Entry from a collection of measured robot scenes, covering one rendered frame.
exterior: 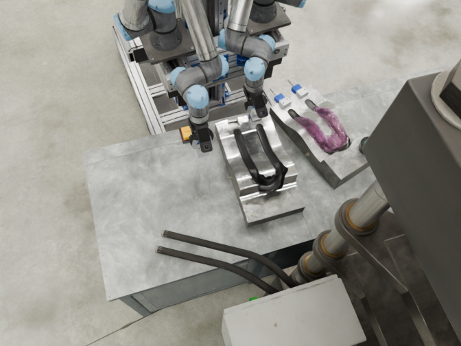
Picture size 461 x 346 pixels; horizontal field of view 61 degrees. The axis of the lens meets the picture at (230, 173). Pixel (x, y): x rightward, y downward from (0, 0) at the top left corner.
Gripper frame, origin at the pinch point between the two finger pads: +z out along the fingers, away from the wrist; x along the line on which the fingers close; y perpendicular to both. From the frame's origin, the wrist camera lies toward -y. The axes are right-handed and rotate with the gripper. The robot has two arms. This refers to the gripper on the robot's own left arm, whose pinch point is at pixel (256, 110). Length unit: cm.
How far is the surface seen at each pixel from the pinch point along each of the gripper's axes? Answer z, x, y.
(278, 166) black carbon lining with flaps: -0.7, -1.1, -28.6
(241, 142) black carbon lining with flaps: 3.4, 10.8, -11.2
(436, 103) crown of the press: -116, -6, -58
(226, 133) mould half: 2.6, 16.1, -5.2
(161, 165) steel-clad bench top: 7, 49, -9
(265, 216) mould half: 0.4, 11.3, -47.5
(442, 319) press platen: -72, -12, -92
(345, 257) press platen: -45, -4, -73
